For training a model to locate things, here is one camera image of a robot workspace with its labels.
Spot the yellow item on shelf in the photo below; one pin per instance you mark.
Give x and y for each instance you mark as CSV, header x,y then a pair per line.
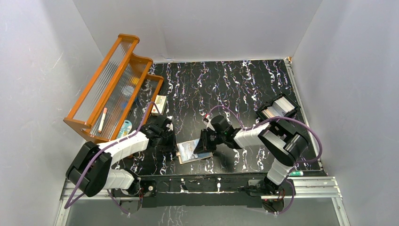
x,y
135,80

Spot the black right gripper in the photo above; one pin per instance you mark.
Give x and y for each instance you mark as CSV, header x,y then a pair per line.
x,y
203,145

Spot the blue grey eraser block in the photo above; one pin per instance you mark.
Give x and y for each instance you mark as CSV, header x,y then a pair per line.
x,y
125,103

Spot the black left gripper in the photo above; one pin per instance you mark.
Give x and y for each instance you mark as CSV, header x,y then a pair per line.
x,y
170,139

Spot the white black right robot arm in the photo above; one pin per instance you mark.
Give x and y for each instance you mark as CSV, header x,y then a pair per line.
x,y
277,135

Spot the printed grey credit card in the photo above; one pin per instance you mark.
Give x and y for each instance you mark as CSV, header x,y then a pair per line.
x,y
188,149

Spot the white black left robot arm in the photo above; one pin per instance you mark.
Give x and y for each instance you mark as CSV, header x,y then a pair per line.
x,y
91,170

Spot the beige leather card holder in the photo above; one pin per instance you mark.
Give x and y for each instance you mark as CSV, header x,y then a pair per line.
x,y
193,153

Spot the cream box with red label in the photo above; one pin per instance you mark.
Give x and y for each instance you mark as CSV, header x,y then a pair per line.
x,y
160,104

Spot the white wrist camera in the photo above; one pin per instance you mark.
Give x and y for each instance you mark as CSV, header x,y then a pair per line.
x,y
207,121
169,125

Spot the green white marker pen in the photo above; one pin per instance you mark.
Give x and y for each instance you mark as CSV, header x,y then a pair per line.
x,y
296,174

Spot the orange wooden shelf rack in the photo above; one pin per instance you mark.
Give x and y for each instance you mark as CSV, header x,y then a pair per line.
x,y
109,87

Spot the black card storage box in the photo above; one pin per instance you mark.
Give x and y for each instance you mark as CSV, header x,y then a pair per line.
x,y
282,106

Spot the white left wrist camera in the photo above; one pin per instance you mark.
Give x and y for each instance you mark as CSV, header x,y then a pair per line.
x,y
169,125

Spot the teal item in blister pack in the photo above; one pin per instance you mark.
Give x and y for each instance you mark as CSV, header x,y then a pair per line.
x,y
125,128

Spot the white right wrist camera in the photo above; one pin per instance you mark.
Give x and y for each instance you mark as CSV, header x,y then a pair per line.
x,y
207,121

